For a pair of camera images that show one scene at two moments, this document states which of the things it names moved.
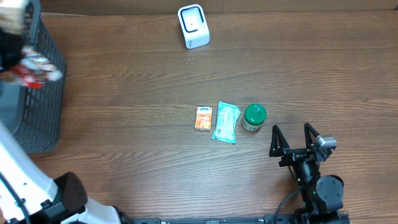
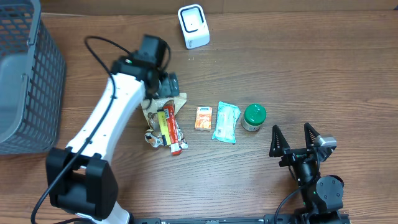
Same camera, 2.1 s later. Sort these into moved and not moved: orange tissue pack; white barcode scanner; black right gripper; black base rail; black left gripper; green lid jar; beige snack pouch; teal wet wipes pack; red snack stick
Moved: red snack stick; black left gripper; beige snack pouch
Not moved: green lid jar; black base rail; teal wet wipes pack; white barcode scanner; black right gripper; orange tissue pack
